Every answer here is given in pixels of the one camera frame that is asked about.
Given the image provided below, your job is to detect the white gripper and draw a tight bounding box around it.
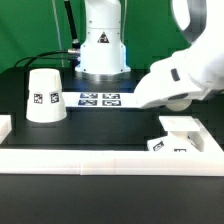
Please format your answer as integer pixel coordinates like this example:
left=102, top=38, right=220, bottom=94
left=134, top=50, right=211, bottom=108

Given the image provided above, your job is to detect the white lamp bulb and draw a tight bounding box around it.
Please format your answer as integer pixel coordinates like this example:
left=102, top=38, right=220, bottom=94
left=166, top=100, right=192, bottom=112

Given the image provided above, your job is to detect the white lamp base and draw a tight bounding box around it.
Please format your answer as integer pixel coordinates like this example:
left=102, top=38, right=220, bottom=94
left=147, top=116, right=200, bottom=152

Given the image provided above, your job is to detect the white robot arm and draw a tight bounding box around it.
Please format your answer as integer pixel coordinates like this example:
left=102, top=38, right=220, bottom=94
left=76, top=0, right=224, bottom=111

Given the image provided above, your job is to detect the white lamp shade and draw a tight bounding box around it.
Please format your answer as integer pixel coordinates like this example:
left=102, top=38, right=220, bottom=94
left=26, top=68, right=67, bottom=123

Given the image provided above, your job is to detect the white marker sheet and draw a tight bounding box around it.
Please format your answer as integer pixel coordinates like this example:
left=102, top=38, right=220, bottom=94
left=62, top=92, right=138, bottom=108

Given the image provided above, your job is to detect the white fence frame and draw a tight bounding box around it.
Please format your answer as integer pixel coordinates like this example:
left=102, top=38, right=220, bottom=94
left=0, top=117, right=224, bottom=176

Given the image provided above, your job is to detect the black cable conduit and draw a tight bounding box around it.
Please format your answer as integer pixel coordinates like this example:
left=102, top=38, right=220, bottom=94
left=63, top=0, right=81, bottom=48

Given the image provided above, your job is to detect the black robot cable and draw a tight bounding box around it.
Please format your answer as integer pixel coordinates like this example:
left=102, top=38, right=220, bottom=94
left=13, top=49, right=82, bottom=69

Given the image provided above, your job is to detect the thin grey cable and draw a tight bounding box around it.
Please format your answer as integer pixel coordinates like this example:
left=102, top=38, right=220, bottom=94
left=51, top=0, right=64, bottom=69

